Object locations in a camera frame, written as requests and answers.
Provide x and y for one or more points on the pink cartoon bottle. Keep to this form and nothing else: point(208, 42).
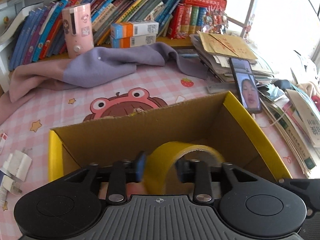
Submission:
point(78, 30)

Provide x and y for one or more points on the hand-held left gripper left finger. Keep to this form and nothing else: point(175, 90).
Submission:
point(141, 166)

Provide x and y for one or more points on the row of leaning books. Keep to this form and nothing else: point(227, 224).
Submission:
point(37, 35)

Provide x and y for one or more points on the black smartphone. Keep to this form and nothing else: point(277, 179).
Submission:
point(247, 87)

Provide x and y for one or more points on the stack of flat books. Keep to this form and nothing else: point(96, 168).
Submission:
point(295, 127)

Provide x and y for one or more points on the yellow tape roll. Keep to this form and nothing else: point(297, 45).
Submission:
point(162, 170)

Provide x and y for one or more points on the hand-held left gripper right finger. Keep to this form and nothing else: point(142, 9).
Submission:
point(200, 175)

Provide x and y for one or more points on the pink and purple cloth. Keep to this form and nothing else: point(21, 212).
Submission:
point(100, 67)

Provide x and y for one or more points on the orange and white carton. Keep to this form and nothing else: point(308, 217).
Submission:
point(132, 42)
point(135, 28)

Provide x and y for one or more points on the white bookshelf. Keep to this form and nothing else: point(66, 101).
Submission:
point(175, 42)

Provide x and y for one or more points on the white and red packet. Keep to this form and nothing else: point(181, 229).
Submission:
point(3, 142)

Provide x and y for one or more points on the stack of loose papers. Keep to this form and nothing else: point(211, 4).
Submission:
point(217, 65)

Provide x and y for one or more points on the brown paper envelope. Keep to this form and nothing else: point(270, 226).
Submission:
point(225, 45)

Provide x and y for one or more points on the row of red books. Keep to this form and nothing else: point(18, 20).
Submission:
point(186, 21)

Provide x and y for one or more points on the yellow cardboard box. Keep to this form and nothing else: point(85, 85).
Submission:
point(175, 125)

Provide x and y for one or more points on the thick red dictionary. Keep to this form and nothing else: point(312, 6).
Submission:
point(205, 1)

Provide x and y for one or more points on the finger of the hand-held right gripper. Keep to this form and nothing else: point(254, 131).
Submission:
point(305, 192)

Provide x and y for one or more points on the colourful acrylic figure stand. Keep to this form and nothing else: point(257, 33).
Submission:
point(215, 18)

